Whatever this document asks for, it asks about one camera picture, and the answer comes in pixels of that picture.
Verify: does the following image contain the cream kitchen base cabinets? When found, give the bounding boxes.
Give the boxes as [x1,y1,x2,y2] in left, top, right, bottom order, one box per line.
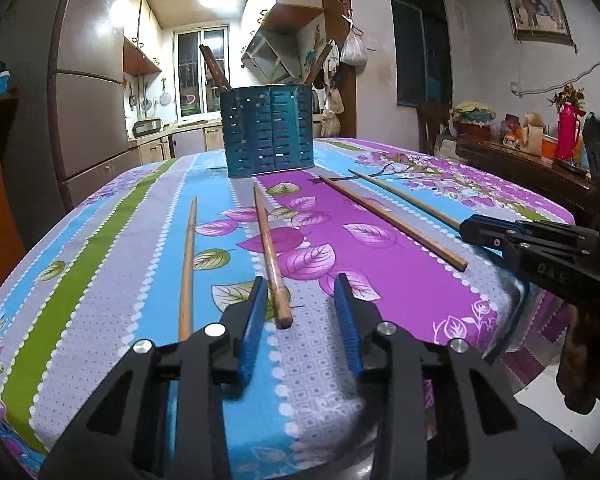
[127,120,226,166]

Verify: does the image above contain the red thermos flask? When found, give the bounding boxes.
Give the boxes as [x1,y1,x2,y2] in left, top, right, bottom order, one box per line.
[555,102,586,161]

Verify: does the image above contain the white hanging plastic bag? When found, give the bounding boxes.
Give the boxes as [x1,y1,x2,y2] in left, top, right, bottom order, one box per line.
[340,27,369,66]

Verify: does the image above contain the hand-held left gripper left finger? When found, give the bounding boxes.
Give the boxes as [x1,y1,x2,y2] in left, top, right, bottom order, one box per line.
[39,276,270,480]

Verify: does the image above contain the dark window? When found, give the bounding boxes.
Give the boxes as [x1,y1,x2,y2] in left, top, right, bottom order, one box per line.
[387,0,453,108]

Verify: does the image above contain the glass jar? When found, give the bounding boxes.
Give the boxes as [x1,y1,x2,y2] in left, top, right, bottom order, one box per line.
[501,114,522,147]

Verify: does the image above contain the light bamboo chopstick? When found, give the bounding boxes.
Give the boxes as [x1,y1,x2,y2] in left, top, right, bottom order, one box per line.
[348,168,463,231]
[252,183,294,331]
[178,196,199,342]

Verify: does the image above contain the flower wall sticker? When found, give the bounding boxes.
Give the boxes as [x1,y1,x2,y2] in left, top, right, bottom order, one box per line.
[304,25,326,73]

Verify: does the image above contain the dark wooden side table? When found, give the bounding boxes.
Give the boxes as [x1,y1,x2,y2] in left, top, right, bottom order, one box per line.
[455,137,598,226]

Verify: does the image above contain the barred kitchen window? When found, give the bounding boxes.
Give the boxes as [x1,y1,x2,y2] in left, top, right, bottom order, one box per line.
[174,25,230,121]

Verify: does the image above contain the brown refrigerator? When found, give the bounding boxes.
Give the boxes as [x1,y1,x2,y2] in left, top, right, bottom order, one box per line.
[0,0,131,211]

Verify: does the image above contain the cream wall cabinet row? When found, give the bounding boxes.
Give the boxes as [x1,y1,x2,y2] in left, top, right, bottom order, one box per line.
[122,0,163,75]

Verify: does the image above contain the hanging cloths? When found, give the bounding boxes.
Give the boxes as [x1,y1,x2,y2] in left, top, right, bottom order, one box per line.
[320,40,345,136]

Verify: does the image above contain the wall cable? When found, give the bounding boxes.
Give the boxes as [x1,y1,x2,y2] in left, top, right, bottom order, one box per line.
[510,42,600,97]

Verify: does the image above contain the blue perforated utensil holder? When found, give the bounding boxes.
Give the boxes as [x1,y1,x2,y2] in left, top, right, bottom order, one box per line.
[219,83,315,179]

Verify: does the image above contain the white carton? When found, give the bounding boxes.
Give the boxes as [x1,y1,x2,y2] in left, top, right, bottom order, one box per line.
[522,112,546,155]

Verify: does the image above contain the floral striped tablecloth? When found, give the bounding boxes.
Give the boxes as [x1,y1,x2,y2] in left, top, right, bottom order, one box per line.
[0,137,578,480]

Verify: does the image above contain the dark wooden chair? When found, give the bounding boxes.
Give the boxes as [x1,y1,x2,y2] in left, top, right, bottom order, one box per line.
[416,102,453,156]

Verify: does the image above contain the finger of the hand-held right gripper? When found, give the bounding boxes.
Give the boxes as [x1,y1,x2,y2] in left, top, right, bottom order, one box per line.
[459,212,600,252]
[483,281,532,365]

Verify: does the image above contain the framed wall picture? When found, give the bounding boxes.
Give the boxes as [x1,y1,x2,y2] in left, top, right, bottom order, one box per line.
[502,0,573,41]

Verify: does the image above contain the person's right hand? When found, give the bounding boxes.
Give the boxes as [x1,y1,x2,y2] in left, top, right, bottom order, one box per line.
[555,305,600,416]

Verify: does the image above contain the orange flower bouquet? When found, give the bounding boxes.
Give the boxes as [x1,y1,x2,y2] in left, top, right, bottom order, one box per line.
[547,84,587,111]

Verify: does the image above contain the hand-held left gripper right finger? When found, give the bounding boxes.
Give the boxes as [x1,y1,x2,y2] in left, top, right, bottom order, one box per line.
[333,272,566,480]

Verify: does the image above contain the wall cabinet above hood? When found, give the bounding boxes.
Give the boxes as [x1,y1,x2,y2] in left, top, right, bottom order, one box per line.
[240,0,327,36]

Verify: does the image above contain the basket with cloth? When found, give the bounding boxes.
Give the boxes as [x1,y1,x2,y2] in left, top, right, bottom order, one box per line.
[451,101,497,140]

